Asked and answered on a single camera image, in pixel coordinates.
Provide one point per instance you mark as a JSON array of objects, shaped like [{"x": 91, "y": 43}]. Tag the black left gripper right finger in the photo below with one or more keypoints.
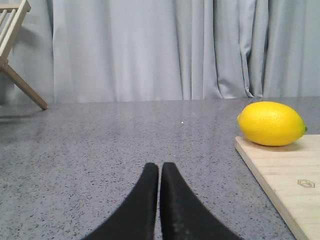
[{"x": 182, "y": 215}]

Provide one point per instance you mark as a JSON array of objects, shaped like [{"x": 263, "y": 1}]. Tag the grey curtain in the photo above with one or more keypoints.
[{"x": 82, "y": 51}]

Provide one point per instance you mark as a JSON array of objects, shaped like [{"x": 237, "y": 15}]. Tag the light wooden cutting board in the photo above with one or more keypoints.
[{"x": 290, "y": 177}]

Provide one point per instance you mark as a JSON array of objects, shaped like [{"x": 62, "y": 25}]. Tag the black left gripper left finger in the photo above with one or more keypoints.
[{"x": 135, "y": 218}]

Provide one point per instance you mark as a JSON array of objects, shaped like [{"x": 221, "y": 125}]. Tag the yellow lemon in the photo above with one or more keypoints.
[{"x": 271, "y": 123}]

